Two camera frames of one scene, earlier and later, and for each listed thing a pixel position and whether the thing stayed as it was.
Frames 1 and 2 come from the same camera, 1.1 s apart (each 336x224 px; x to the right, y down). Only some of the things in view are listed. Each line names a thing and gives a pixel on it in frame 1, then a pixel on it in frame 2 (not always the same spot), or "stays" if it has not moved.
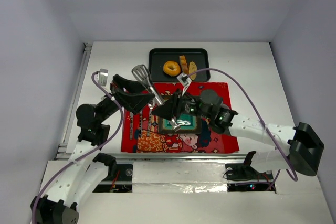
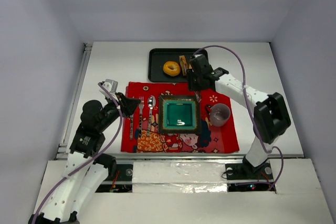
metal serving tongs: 141,71 -> 198,97
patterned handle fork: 140,124 stays
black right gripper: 177,106 -> 195,82
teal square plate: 189,123 stays
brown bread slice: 184,64 stays
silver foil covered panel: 179,177 stays
